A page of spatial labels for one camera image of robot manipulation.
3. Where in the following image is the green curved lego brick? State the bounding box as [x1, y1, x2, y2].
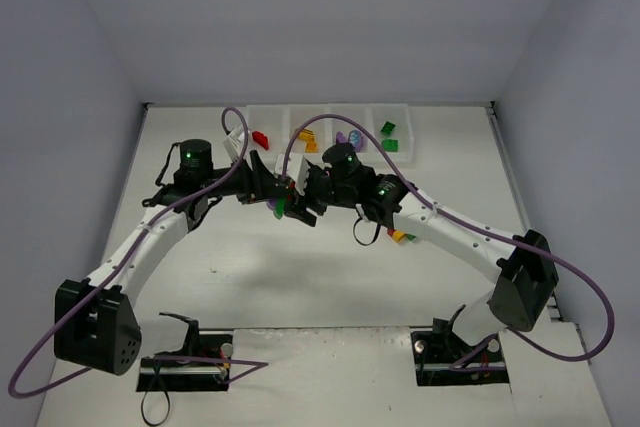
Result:
[273, 199, 286, 220]

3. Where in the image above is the orange yellow lego brick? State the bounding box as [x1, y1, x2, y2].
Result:
[305, 142, 318, 153]

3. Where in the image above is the dark purple lego brick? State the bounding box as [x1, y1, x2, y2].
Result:
[335, 131, 348, 144]

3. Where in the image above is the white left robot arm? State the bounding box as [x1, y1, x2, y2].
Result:
[54, 139, 308, 375]

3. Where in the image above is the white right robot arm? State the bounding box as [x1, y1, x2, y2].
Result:
[275, 143, 558, 346]

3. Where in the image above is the red slope lego brick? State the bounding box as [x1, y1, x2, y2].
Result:
[251, 131, 270, 151]

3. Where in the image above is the yellow striped lego brick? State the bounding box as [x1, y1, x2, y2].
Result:
[296, 129, 315, 142]

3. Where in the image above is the purple flower lego brick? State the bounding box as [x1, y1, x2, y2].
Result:
[347, 129, 365, 152]

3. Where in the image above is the white four-compartment sorting tray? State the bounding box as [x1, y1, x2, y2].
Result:
[244, 103, 415, 168]

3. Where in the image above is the yellow long lego brick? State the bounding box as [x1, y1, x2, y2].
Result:
[391, 230, 407, 244]

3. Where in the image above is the green lego brick in tray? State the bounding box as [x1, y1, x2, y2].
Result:
[380, 121, 396, 136]

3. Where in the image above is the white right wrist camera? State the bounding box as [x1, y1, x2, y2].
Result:
[274, 152, 310, 196]

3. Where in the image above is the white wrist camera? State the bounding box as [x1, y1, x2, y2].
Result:
[274, 152, 310, 196]
[223, 125, 246, 162]

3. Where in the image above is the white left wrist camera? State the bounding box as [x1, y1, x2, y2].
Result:
[223, 125, 246, 162]

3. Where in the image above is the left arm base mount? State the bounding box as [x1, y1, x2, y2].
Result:
[136, 312, 234, 393]

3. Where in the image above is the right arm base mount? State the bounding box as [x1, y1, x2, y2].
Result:
[410, 319, 510, 387]

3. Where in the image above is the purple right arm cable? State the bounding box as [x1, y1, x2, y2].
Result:
[279, 114, 616, 372]

